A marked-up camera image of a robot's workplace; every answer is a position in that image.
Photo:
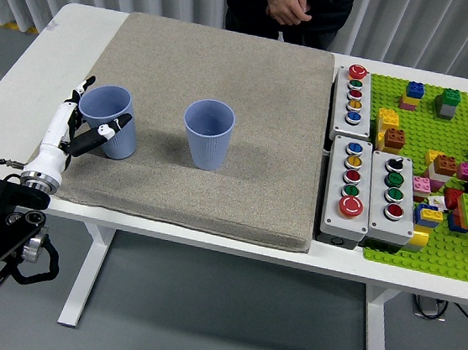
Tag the blue toy brick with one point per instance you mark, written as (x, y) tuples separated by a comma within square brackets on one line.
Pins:
[(454, 224), (417, 211), (414, 91)]

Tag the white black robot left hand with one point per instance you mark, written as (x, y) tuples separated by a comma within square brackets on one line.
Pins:
[(47, 158)]

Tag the white toy brick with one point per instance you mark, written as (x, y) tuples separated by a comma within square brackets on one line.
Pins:
[(435, 172)]

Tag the five-button box, small red mushroom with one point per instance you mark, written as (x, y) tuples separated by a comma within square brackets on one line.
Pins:
[(364, 128)]

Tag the grey-brown fabric mat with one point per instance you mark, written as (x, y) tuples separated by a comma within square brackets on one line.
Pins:
[(228, 77)]

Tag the four-button box with selector switch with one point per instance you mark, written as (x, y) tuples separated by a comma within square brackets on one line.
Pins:
[(399, 227)]

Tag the brown toy brick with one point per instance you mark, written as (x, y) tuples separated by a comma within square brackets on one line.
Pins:
[(394, 139), (445, 165)]

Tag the green studded baseplate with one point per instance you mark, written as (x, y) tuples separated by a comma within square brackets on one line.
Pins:
[(420, 133)]

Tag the yellow cylinder toy brick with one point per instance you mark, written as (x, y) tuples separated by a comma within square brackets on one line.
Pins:
[(419, 238)]

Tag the grey toy brick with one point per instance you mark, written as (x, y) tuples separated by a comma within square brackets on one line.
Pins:
[(446, 111)]

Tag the five-button box, large red mushroom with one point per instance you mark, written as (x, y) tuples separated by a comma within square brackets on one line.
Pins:
[(332, 220)]

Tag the white table leg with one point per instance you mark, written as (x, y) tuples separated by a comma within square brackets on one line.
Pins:
[(377, 347), (87, 276)]

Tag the person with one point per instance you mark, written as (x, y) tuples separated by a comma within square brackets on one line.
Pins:
[(328, 17)]

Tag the grey floor power strip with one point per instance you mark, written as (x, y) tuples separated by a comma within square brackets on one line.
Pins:
[(428, 308)]

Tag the blue ribbed plastic cup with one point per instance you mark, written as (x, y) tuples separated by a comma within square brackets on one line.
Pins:
[(207, 146), (102, 103)]

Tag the small white printed brick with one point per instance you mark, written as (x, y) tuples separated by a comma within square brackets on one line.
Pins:
[(436, 201)]

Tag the person's hand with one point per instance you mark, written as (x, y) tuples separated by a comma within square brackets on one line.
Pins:
[(289, 6)]

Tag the pink toy brick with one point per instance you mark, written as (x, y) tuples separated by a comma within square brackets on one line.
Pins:
[(421, 184), (406, 106)]

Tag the magenta toy brick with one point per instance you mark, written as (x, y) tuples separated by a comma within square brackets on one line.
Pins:
[(467, 171)]

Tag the red toy brick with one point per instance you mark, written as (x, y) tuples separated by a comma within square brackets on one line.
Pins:
[(452, 197)]

